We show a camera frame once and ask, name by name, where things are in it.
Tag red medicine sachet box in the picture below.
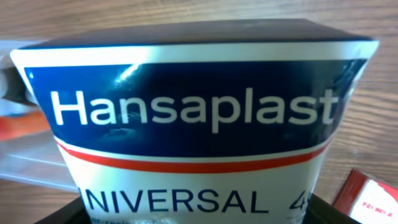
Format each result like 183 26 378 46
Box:
332 169 397 224

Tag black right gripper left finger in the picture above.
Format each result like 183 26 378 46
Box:
34 197 91 224

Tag white Hansaplast plaster box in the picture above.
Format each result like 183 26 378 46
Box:
10 19 379 223

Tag clear plastic container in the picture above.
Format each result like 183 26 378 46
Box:
1 40 78 192

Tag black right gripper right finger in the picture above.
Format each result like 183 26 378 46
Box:
306 194 360 224

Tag dark bottle white cap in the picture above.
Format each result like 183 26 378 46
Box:
1 67 37 106

